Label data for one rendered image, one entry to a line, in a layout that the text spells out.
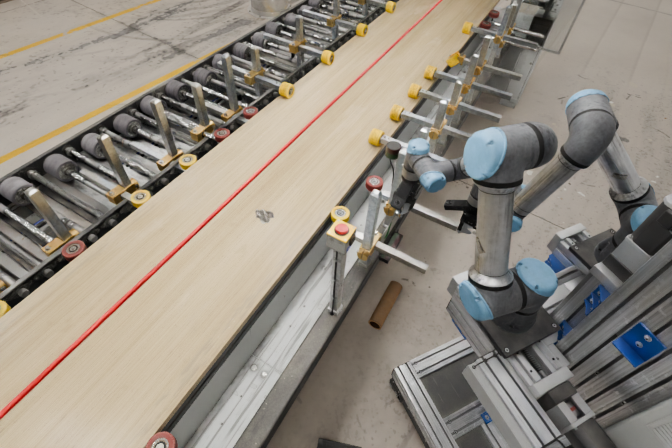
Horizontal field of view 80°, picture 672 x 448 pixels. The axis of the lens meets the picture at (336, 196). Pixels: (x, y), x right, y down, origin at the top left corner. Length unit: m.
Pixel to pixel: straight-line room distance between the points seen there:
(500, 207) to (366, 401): 1.50
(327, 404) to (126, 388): 1.12
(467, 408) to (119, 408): 1.44
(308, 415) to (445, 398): 0.67
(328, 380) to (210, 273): 1.02
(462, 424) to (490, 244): 1.19
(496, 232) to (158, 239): 1.24
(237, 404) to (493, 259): 1.04
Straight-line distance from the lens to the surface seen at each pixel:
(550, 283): 1.26
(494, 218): 1.06
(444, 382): 2.18
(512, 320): 1.37
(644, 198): 1.68
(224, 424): 1.65
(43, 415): 1.55
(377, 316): 2.38
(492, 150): 0.97
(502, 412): 1.40
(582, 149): 1.34
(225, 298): 1.51
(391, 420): 2.29
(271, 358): 1.70
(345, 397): 2.29
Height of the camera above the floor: 2.20
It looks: 47 degrees down
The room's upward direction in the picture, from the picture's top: 4 degrees clockwise
